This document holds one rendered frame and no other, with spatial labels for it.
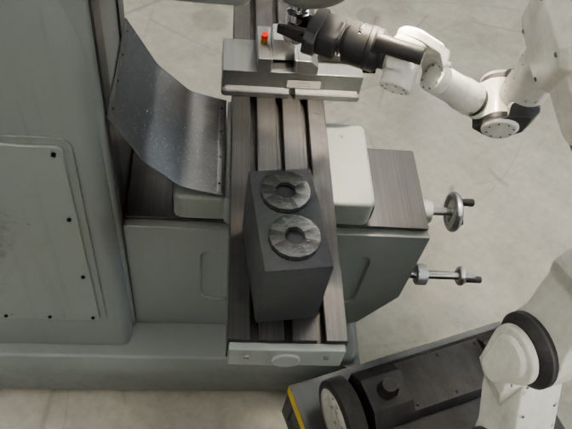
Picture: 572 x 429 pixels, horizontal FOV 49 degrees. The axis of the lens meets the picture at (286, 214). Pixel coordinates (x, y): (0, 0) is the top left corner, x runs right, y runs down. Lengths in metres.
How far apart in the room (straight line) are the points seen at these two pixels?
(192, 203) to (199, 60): 1.70
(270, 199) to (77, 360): 1.08
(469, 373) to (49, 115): 1.14
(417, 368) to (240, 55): 0.88
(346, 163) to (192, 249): 0.46
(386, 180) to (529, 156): 1.48
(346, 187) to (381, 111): 1.50
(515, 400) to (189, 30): 2.50
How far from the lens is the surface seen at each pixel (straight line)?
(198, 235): 1.61
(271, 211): 1.12
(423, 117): 3.08
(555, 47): 0.92
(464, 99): 1.37
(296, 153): 1.47
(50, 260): 1.66
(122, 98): 1.39
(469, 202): 1.84
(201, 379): 2.05
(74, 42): 1.18
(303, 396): 1.74
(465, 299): 2.51
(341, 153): 1.64
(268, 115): 1.55
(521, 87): 1.34
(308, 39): 1.27
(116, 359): 2.01
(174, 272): 1.77
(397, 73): 1.26
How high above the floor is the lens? 2.01
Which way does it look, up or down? 53 degrees down
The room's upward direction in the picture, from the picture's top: 11 degrees clockwise
